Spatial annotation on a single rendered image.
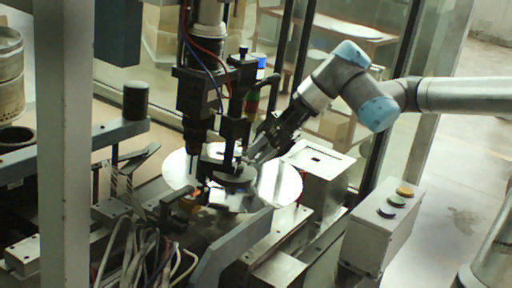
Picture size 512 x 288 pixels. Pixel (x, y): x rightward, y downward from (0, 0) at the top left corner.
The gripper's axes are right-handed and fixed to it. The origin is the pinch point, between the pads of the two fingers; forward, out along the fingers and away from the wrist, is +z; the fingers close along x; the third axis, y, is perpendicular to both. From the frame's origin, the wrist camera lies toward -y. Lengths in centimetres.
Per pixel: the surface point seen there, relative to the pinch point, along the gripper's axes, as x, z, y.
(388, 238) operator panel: 34.7, -8.6, -7.3
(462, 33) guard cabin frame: 12, -52, -28
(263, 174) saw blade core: 3.7, 1.5, -3.1
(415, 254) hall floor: 76, 35, -161
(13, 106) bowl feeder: -56, 39, 3
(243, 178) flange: 1.9, 3.0, 3.9
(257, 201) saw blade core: 8.0, 1.8, 9.2
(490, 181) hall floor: 97, -5, -283
